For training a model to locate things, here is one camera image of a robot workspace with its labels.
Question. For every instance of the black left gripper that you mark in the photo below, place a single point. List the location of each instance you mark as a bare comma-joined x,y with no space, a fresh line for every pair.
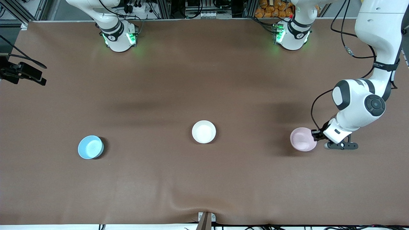
320,134

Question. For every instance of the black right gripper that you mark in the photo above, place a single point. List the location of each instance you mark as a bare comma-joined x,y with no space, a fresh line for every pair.
15,72

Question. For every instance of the light pink bowl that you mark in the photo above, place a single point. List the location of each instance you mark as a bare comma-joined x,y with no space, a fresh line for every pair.
302,139

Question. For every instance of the light blue bowl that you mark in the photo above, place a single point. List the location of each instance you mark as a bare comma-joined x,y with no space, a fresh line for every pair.
90,147

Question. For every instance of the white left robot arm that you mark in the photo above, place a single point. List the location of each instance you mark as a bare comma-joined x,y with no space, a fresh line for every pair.
361,102

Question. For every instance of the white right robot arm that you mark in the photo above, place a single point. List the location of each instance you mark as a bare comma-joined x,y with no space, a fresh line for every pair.
116,38

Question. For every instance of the white bowl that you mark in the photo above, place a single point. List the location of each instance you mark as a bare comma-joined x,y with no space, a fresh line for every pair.
204,131

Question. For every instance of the brown table cover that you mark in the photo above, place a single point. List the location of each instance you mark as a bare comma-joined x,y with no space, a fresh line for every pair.
204,80

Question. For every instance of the white power strip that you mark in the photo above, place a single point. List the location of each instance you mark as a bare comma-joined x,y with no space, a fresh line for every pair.
142,9

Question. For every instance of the orange snack bag pile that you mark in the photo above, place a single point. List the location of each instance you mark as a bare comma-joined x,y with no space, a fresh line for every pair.
271,9

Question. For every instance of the aluminium frame diagonal beam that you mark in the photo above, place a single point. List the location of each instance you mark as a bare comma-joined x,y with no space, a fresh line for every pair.
19,16

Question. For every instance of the aluminium frame post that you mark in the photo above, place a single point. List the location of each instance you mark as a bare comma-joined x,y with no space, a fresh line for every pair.
164,9
250,9

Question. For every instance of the silver metal mount bracket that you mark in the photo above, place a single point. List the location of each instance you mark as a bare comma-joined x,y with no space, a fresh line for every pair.
200,216

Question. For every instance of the brown camera mount bar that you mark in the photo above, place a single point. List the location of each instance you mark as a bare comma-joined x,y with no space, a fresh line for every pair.
204,224

